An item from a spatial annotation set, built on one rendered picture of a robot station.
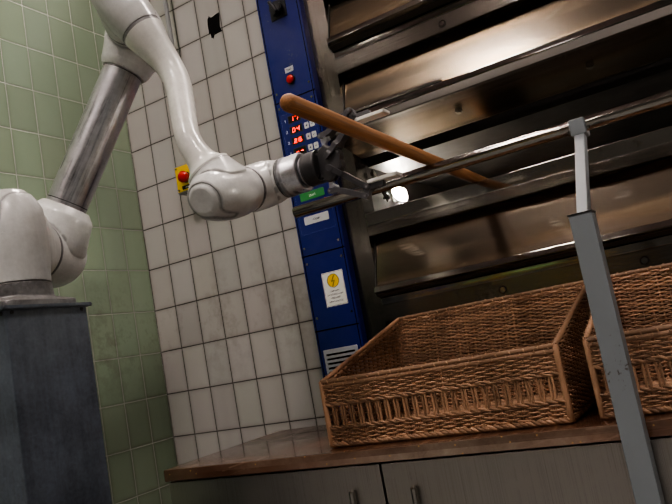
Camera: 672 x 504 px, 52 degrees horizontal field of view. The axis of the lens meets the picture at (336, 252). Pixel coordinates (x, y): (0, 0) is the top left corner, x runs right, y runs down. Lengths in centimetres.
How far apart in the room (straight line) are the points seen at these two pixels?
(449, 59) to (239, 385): 123
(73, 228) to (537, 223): 118
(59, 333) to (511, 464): 96
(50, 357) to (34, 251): 23
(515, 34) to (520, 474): 118
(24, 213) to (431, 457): 100
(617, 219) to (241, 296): 120
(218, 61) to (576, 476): 177
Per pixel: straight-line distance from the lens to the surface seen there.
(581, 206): 133
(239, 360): 236
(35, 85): 254
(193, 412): 252
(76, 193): 183
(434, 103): 192
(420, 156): 158
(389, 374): 153
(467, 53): 207
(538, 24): 203
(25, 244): 162
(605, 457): 137
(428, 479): 148
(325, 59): 227
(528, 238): 191
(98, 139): 185
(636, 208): 188
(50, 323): 158
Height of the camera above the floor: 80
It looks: 8 degrees up
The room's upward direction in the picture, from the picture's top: 11 degrees counter-clockwise
